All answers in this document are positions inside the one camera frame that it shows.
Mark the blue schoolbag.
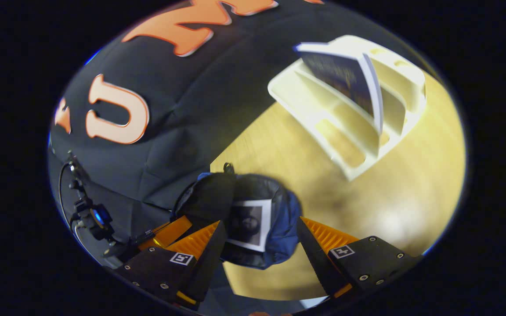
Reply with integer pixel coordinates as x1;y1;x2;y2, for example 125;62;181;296
174;162;303;270

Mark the white plastic bookshelf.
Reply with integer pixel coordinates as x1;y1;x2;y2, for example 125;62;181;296
268;35;427;181

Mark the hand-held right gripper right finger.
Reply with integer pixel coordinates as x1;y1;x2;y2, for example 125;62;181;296
297;217;423;299

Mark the dark blue cover book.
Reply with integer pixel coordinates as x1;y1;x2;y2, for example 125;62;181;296
295;42;385;135

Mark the white book with striped spine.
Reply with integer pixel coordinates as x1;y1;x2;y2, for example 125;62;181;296
226;200;273;253

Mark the black backdrop cloth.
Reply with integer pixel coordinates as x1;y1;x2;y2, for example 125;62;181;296
49;0;368;264

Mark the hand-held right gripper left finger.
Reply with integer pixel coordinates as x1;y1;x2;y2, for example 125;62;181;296
115;221;228;310

